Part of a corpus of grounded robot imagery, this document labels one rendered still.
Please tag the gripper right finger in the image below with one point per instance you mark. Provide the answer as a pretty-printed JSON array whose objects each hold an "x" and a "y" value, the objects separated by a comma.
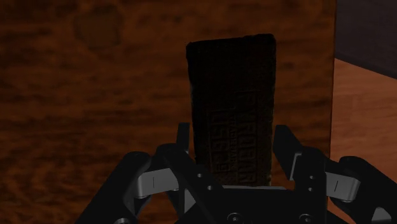
[{"x": 310, "y": 164}]

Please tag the black embossed rectangular block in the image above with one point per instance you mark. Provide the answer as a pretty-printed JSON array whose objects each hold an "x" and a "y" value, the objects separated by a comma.
[{"x": 232, "y": 105}]

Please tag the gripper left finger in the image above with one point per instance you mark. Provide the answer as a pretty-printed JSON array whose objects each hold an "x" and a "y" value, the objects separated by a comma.
[{"x": 167, "y": 161}]

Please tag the brown wooden table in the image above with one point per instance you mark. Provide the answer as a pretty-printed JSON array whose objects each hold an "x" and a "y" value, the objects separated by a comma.
[{"x": 93, "y": 93}]

